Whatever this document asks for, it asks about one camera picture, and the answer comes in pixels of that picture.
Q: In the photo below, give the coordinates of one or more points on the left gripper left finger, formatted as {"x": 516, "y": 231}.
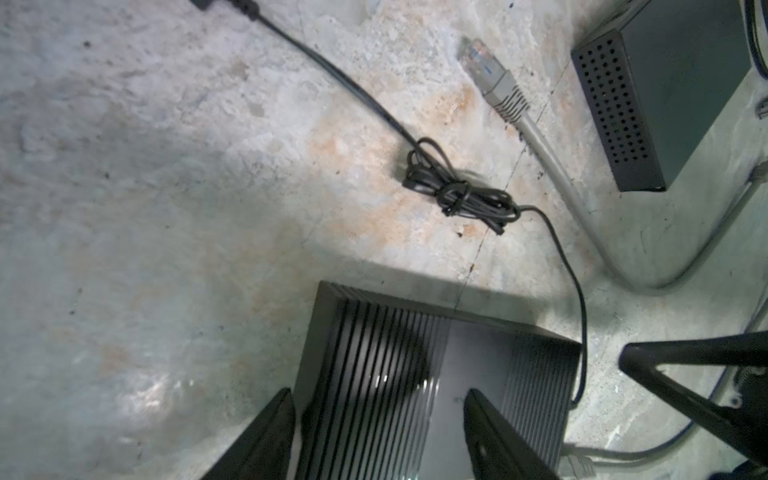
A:
{"x": 263, "y": 449}

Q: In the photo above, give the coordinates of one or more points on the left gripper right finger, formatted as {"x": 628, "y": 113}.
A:
{"x": 496, "y": 450}

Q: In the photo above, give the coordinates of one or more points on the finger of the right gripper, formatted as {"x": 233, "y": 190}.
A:
{"x": 640, "y": 362}

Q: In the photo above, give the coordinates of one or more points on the ribbed black network switch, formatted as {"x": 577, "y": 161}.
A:
{"x": 382, "y": 382}

